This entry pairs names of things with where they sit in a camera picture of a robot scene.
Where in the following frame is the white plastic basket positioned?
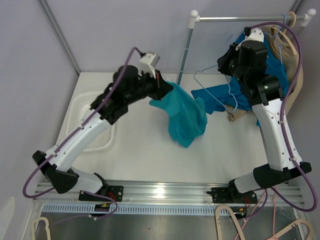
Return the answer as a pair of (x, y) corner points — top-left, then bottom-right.
(65, 91), (116, 153)

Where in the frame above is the beige hanger on floor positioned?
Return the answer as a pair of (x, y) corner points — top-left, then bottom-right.
(214, 204), (248, 240)

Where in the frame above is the blue t shirt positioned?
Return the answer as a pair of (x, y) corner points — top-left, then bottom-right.
(191, 34), (289, 121)

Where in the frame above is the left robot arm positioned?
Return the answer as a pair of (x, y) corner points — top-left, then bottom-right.
(32, 65), (174, 201)

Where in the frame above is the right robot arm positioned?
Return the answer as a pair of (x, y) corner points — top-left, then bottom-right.
(217, 40), (312, 203)

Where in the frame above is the beige wooden hanger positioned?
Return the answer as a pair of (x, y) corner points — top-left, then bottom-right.
(269, 11), (301, 57)

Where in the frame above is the teal t shirt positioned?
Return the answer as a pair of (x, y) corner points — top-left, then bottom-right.
(149, 82), (208, 148)

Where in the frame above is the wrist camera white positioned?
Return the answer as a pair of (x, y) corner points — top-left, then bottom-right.
(139, 52), (160, 78)
(235, 27), (264, 51)

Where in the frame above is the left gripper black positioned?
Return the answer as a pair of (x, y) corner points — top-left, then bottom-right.
(124, 67), (173, 105)

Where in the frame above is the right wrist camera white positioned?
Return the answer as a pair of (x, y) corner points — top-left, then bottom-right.
(235, 27), (264, 51)

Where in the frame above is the light blue wire hanger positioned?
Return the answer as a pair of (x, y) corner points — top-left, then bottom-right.
(193, 64), (238, 113)

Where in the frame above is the right black mount plate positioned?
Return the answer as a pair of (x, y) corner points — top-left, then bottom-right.
(206, 187), (258, 204)

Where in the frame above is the beige t shirt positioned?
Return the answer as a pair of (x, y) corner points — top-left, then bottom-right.
(227, 25), (304, 122)

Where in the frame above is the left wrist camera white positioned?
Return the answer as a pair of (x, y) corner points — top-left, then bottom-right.
(139, 52), (160, 78)

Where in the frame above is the pink cable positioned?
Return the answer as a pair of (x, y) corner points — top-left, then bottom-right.
(233, 188), (278, 240)

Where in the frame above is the clothes rack metal white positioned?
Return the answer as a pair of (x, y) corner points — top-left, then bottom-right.
(176, 8), (316, 84)

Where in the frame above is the black mount plate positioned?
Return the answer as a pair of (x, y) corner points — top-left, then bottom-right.
(206, 187), (258, 204)
(78, 185), (124, 202)

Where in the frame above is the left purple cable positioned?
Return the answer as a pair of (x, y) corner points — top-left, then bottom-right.
(22, 46), (146, 199)

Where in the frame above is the left black mount plate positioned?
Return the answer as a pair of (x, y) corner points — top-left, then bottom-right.
(78, 185), (124, 202)

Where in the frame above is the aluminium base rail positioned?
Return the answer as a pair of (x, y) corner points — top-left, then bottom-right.
(33, 180), (289, 216)

